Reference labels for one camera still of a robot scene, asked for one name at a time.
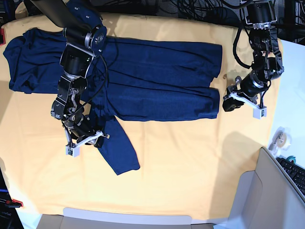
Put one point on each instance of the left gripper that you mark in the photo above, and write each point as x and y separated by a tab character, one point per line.
247	88

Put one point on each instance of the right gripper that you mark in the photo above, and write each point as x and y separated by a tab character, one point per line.
81	130

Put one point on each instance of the dark blue long-sleeve shirt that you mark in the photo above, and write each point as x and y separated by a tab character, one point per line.
134	80

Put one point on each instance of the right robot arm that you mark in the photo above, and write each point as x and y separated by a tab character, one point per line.
85	35

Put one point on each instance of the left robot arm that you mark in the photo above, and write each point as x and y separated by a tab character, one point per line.
267	62

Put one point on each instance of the clear tape dispenser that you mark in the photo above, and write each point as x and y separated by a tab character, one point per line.
281	140

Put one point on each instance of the yellow table cloth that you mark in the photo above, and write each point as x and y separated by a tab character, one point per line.
187	168

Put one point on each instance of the beige cardboard box bottom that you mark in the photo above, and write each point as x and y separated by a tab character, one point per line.
85	219

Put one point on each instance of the beige cardboard box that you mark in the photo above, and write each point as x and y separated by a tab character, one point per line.
85	219
267	198

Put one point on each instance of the teal tape roll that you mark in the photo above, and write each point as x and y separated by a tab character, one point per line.
291	159

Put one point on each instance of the black keyboard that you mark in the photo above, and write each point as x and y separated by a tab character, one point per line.
295	172

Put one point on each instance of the beige cardboard box right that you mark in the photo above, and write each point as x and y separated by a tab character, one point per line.
267	198

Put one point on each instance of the red clamp bottom left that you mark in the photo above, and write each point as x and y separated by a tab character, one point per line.
13	204

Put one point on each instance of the red clamp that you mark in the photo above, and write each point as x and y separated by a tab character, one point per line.
2	37
13	204

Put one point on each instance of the red clamp top left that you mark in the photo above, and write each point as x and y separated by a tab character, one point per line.
2	37

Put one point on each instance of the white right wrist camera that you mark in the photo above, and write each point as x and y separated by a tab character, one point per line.
73	151

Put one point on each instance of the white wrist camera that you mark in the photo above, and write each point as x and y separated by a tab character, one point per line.
259	113
73	151

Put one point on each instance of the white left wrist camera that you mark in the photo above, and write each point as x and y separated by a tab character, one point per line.
259	113

